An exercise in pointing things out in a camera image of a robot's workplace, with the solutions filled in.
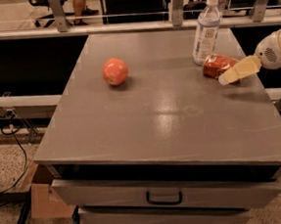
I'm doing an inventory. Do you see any black power cable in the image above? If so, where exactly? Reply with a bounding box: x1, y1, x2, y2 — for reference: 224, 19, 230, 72
0, 25, 31, 196

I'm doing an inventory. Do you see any red apple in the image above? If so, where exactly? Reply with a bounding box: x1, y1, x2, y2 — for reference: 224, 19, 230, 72
103, 58, 128, 86

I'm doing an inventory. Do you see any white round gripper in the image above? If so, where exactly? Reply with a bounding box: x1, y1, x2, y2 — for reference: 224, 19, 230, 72
218, 29, 281, 85

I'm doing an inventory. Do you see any grey drawer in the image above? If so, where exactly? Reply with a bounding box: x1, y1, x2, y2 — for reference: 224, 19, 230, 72
78, 206, 250, 224
52, 179, 281, 209

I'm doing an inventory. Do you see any black office chair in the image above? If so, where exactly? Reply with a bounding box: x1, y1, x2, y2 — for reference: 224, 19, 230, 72
26, 0, 75, 29

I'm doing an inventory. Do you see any clear plastic water bottle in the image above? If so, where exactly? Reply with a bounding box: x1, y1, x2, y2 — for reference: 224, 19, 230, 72
192, 0, 220, 66

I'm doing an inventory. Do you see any metal railing frame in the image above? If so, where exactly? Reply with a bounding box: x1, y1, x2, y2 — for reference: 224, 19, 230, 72
0, 0, 281, 50

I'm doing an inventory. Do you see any grey middle drawer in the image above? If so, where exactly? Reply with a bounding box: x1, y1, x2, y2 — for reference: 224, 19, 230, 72
78, 206, 250, 224

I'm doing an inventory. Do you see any crushed red coke can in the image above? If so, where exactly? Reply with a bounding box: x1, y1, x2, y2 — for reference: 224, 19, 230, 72
203, 54, 237, 79

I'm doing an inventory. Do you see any person's legs background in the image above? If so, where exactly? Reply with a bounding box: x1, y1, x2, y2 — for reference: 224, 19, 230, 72
72, 0, 98, 26

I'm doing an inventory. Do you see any cardboard box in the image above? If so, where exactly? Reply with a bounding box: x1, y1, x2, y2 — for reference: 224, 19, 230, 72
30, 165, 75, 219

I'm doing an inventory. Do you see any black drawer handle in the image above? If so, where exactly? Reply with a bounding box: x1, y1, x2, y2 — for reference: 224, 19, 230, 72
145, 191, 183, 206

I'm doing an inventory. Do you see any grey top drawer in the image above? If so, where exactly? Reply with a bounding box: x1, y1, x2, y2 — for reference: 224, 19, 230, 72
52, 179, 281, 209

